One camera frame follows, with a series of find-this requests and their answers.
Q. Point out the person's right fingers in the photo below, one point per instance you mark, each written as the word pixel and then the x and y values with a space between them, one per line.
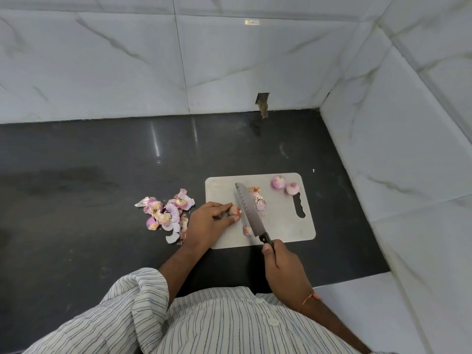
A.
pixel 269 254

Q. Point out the white striped shirt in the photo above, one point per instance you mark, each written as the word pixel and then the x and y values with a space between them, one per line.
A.
pixel 184 320

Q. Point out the dry brown onion skin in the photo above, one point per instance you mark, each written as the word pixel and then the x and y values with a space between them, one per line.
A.
pixel 254 189

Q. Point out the small onion peel scrap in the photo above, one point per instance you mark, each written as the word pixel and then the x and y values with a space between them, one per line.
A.
pixel 247 230

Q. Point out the person's left forearm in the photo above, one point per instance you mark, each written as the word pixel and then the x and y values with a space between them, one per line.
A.
pixel 180 265

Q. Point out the grey steel cutting board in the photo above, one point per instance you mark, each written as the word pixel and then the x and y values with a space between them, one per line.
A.
pixel 284 221

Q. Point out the peeled pink onion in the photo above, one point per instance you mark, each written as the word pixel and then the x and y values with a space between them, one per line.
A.
pixel 278 182
pixel 292 188

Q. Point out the pile of pink onion peels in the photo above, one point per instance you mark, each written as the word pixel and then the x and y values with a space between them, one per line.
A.
pixel 166 215

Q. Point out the small unpeeled pink onion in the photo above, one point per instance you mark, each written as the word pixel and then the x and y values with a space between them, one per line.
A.
pixel 235 211

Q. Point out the orange wrist thread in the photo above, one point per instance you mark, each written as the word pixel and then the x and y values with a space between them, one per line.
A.
pixel 310 297

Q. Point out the cut onion end piece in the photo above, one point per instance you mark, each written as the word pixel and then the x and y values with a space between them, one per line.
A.
pixel 260 204

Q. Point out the person's right forearm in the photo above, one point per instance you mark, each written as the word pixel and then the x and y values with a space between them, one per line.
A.
pixel 332 324

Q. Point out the person's left fingers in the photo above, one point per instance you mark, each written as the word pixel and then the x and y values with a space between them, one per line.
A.
pixel 223 211

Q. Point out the person's right hand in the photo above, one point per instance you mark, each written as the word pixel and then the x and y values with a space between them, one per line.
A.
pixel 285 269

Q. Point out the person's left hand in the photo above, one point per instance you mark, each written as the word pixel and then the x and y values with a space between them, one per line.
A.
pixel 206 224

